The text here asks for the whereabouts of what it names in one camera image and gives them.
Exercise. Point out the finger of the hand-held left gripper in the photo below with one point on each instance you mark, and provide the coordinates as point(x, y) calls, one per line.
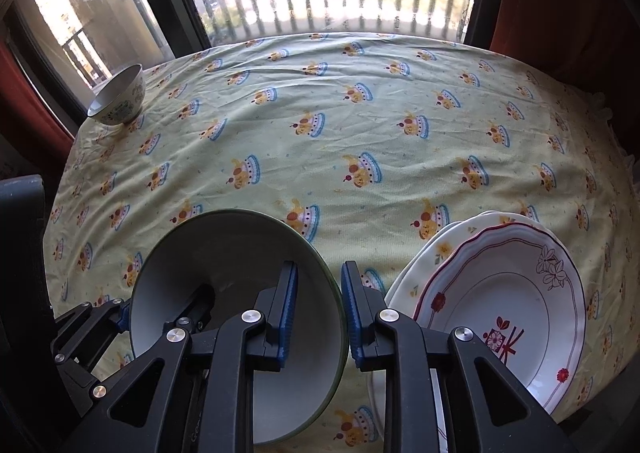
point(121, 318)
point(192, 305)

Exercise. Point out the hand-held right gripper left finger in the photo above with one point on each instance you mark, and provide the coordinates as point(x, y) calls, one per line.
point(287, 318)

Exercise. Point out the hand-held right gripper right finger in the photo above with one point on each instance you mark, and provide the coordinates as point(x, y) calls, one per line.
point(352, 318)

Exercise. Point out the green bowl with white inside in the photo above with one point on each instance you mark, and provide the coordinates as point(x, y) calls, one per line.
point(225, 253)

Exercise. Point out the white plate with red pattern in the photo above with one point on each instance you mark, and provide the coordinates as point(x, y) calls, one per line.
point(500, 283)

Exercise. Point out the yellow printed tablecloth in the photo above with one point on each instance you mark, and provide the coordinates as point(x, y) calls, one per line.
point(350, 133)

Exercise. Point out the white floral bowl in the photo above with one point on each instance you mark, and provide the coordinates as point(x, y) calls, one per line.
point(122, 100)

